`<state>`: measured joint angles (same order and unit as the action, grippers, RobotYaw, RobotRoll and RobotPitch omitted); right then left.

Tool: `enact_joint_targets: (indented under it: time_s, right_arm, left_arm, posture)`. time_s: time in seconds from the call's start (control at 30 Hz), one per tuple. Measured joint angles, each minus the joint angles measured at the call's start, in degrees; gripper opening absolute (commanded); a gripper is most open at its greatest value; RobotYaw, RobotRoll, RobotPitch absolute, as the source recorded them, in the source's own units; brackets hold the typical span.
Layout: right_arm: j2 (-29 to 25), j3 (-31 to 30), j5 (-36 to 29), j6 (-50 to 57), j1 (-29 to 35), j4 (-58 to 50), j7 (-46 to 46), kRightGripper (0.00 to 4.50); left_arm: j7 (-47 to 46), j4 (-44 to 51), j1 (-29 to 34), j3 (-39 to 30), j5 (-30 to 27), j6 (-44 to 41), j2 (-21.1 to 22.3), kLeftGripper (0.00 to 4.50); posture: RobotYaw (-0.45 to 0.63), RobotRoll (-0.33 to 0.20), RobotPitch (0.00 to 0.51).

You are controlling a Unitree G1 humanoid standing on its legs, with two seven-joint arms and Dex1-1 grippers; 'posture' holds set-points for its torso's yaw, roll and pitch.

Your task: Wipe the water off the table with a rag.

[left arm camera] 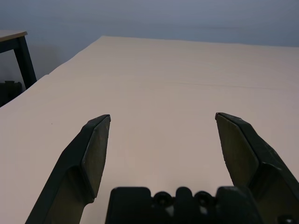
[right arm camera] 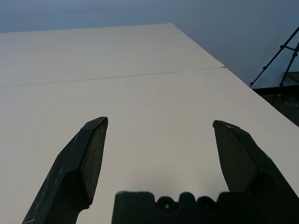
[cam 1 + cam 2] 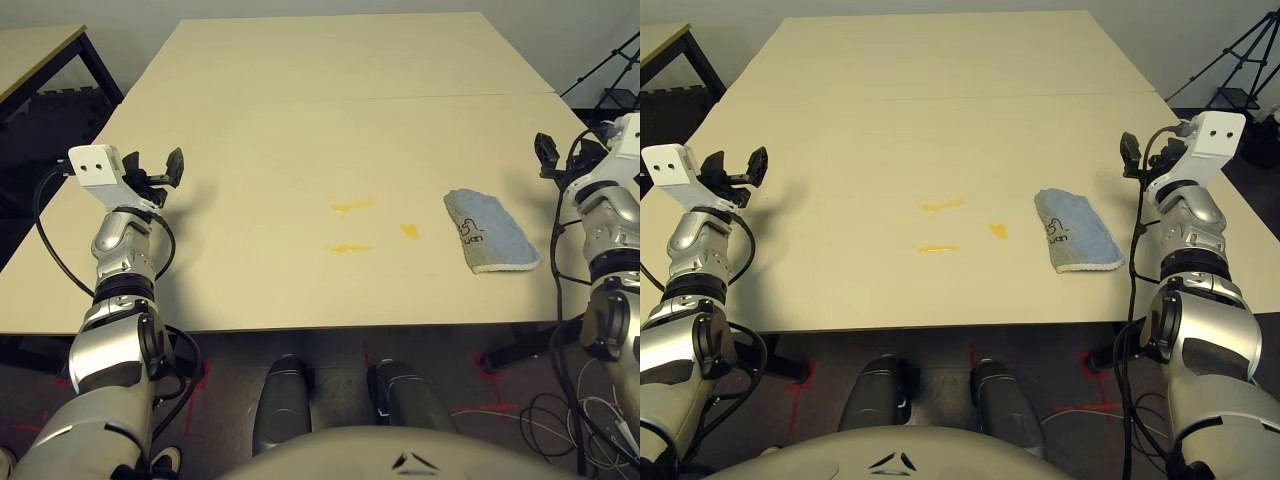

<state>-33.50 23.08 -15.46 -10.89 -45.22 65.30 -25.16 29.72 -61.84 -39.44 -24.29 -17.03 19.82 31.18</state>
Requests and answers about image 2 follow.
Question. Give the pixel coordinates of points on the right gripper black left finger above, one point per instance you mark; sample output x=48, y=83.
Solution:
x=70, y=163

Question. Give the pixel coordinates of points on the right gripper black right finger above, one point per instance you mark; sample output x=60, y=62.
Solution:
x=243, y=158

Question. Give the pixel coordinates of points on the black foam floor mat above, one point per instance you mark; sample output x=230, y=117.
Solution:
x=285, y=105

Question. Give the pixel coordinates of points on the black tripod stand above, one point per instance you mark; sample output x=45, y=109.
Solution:
x=264, y=67

